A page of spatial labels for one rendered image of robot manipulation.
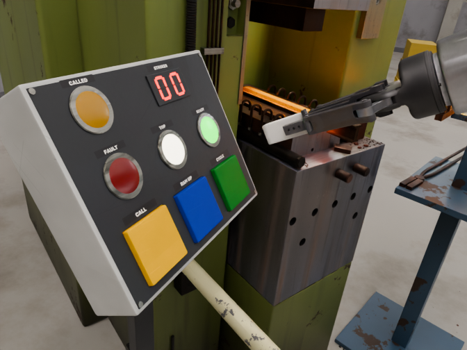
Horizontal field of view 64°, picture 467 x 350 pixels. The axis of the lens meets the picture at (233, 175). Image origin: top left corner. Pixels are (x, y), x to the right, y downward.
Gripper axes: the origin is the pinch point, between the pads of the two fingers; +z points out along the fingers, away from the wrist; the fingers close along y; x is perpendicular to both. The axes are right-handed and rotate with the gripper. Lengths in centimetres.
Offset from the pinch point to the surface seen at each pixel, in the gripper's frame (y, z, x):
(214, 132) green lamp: 0.6, 12.8, 2.8
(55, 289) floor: 31, 149, -44
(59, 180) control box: -27.1, 14.5, 6.2
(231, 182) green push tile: -0.8, 12.4, -5.9
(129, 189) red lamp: -20.4, 12.8, 1.9
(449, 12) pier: 1054, -15, -17
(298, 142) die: 37.3, 15.5, -10.2
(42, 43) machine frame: 22, 70, 39
